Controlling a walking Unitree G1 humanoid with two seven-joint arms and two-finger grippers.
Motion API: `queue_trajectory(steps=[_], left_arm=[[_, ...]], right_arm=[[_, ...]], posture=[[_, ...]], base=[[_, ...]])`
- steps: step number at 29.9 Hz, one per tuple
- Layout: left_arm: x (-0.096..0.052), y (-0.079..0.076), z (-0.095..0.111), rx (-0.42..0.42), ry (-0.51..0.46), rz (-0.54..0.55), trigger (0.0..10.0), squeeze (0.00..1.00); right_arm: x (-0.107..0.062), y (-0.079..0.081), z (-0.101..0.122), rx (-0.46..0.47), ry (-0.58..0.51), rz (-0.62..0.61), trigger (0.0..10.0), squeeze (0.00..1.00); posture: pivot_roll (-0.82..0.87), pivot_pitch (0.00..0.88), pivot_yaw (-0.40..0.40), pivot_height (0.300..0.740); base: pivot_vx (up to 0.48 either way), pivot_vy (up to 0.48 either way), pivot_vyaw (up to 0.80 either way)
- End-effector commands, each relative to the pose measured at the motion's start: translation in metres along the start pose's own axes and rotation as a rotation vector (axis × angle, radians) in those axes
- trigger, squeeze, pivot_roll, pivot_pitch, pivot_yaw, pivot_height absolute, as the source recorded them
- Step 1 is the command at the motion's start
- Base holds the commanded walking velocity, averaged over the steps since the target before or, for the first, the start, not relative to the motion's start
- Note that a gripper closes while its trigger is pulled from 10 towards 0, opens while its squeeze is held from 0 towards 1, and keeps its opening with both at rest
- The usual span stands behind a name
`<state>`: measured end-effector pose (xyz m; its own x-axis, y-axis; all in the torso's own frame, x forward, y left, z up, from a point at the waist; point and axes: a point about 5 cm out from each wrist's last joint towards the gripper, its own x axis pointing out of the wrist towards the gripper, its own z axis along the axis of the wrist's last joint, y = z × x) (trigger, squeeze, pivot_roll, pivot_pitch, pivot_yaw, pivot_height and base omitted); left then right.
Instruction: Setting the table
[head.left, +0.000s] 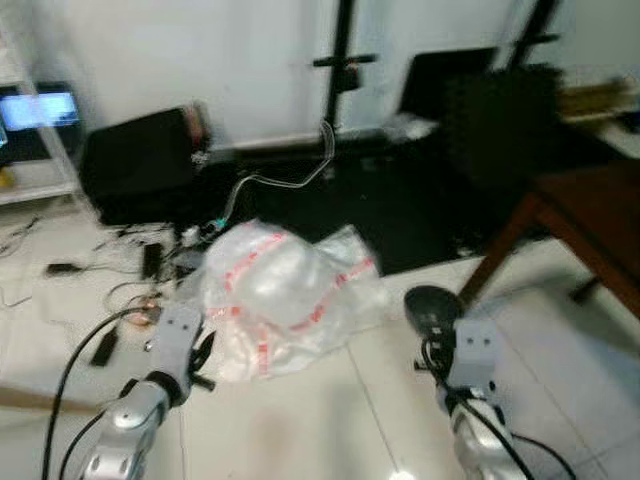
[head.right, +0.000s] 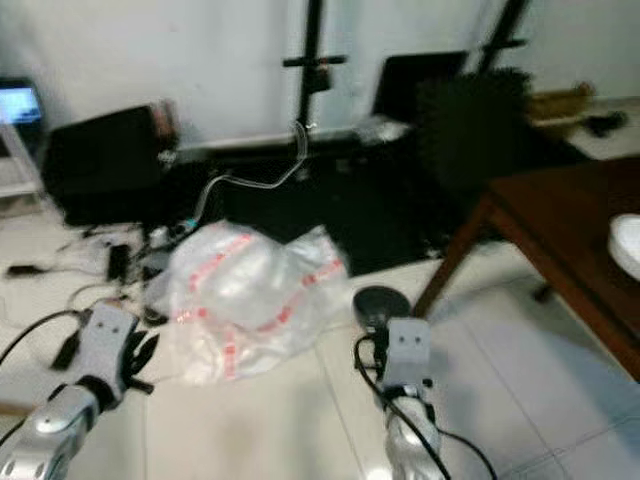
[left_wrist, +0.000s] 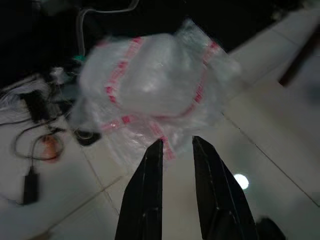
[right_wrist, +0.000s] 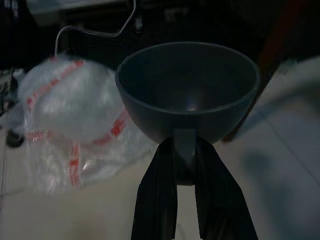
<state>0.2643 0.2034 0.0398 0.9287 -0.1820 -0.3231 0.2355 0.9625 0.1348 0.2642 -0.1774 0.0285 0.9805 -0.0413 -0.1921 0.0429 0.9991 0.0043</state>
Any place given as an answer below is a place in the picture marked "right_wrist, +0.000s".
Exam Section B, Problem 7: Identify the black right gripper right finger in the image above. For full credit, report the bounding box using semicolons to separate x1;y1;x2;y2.
192;139;259;240

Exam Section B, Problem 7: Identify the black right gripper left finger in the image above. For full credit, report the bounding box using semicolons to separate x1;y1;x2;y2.
129;139;179;240

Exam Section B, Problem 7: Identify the dark grey cup with handle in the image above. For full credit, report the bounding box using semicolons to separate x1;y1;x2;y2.
114;41;262;187

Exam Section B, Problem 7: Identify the clear plastic bag red print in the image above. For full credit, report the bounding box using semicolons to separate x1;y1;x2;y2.
16;55;157;196

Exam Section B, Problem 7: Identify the small black round object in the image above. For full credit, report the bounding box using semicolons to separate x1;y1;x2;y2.
5;129;26;149

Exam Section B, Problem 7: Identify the thin grey wire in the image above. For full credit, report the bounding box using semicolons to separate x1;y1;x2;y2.
53;0;138;59

